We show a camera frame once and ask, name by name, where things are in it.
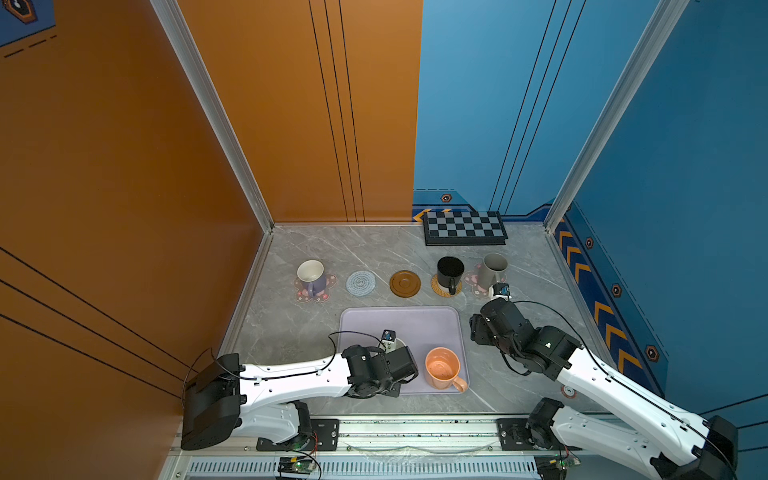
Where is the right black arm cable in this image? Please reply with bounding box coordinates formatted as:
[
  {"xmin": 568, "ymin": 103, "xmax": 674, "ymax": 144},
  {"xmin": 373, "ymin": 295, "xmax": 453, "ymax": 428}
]
[{"xmin": 515, "ymin": 299, "xmax": 736, "ymax": 475}]

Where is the aluminium corner post right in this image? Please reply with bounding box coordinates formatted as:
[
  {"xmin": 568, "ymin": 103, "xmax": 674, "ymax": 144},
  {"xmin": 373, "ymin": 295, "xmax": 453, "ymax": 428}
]
[{"xmin": 543, "ymin": 0, "xmax": 689, "ymax": 234}]

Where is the black checkered chess board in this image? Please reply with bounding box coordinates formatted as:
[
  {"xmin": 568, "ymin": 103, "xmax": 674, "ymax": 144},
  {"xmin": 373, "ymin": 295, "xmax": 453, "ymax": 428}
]
[{"xmin": 421, "ymin": 210, "xmax": 508, "ymax": 246}]

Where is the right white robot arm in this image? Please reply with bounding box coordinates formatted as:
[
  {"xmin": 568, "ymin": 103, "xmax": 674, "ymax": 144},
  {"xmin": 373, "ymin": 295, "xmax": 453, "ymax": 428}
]
[{"xmin": 469, "ymin": 297, "xmax": 738, "ymax": 479}]

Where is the pink cherry blossom coaster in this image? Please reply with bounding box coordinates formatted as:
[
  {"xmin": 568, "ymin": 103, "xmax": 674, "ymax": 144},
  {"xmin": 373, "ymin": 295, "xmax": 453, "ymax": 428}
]
[{"xmin": 464, "ymin": 266, "xmax": 508, "ymax": 299}]

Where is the white mug purple handle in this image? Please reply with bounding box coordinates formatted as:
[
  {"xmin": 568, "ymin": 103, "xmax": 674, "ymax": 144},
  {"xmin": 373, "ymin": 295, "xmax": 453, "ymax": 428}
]
[{"xmin": 297, "ymin": 259, "xmax": 326, "ymax": 282}]

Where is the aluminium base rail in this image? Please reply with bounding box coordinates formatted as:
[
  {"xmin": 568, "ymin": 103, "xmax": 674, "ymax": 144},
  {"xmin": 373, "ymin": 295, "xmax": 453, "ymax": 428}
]
[{"xmin": 160, "ymin": 415, "xmax": 646, "ymax": 479}]

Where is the lavender serving tray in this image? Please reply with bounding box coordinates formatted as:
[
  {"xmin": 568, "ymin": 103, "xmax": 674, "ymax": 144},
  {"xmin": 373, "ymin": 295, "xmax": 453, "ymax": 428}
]
[{"xmin": 337, "ymin": 306, "xmax": 470, "ymax": 396}]

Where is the clear glass round coaster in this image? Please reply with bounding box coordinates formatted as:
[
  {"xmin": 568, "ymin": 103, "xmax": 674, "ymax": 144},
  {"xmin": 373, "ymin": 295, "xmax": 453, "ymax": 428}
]
[{"xmin": 346, "ymin": 270, "xmax": 376, "ymax": 297}]

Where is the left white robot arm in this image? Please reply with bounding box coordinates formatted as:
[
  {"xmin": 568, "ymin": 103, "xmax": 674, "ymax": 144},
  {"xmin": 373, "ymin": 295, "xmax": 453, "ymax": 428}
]
[{"xmin": 180, "ymin": 345, "xmax": 419, "ymax": 451}]

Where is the black mug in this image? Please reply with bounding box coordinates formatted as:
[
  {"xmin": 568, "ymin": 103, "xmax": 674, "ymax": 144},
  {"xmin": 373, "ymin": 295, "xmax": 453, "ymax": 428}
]
[{"xmin": 437, "ymin": 256, "xmax": 465, "ymax": 295}]

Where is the green circuit board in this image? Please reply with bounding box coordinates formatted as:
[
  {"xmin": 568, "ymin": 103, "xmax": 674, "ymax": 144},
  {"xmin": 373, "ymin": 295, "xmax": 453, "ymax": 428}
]
[
  {"xmin": 535, "ymin": 456, "xmax": 582, "ymax": 480},
  {"xmin": 275, "ymin": 456, "xmax": 320, "ymax": 479}
]

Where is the brown wooden round coaster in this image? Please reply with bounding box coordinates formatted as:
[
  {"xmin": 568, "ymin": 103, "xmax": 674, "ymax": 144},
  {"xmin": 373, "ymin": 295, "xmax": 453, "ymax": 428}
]
[{"xmin": 389, "ymin": 270, "xmax": 421, "ymax": 298}]

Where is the grey mug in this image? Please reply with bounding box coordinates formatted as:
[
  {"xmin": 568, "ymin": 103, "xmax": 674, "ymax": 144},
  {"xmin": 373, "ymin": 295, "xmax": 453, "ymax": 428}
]
[{"xmin": 477, "ymin": 253, "xmax": 508, "ymax": 291}]

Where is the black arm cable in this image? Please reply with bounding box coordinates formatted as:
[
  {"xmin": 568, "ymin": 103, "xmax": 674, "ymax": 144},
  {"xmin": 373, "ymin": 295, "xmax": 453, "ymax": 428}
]
[
  {"xmin": 182, "ymin": 329, "xmax": 385, "ymax": 391},
  {"xmin": 515, "ymin": 299, "xmax": 736, "ymax": 475}
]

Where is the right green circuit board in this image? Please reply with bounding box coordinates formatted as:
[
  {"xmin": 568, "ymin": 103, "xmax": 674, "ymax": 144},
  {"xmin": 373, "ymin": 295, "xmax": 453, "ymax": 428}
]
[{"xmin": 535, "ymin": 456, "xmax": 582, "ymax": 480}]

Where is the aluminium corner post left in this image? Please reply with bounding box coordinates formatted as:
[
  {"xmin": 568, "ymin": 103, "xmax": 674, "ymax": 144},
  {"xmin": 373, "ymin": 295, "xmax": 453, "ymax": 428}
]
[{"xmin": 150, "ymin": 0, "xmax": 274, "ymax": 234}]

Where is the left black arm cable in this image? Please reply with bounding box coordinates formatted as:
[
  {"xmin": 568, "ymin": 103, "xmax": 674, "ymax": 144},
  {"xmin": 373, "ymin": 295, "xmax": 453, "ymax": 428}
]
[{"xmin": 182, "ymin": 329, "xmax": 385, "ymax": 391}]

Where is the aluminium corner post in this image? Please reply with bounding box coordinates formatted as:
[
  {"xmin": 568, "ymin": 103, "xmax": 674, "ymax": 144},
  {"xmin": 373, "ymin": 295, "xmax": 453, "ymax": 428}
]
[
  {"xmin": 543, "ymin": 0, "xmax": 689, "ymax": 234},
  {"xmin": 150, "ymin": 0, "xmax": 274, "ymax": 234}
]

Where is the left green circuit board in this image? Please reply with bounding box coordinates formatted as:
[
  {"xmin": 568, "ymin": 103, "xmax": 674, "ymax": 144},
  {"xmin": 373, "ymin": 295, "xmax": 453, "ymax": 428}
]
[{"xmin": 275, "ymin": 456, "xmax": 320, "ymax": 479}]

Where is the orange mug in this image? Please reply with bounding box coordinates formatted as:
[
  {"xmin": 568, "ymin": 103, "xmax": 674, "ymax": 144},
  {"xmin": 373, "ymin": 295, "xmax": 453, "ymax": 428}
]
[{"xmin": 425, "ymin": 347, "xmax": 468, "ymax": 393}]

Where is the woven rattan round coaster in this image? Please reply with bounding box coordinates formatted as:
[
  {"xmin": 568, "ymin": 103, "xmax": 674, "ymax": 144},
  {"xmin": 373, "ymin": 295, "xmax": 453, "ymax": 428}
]
[{"xmin": 431, "ymin": 274, "xmax": 463, "ymax": 298}]

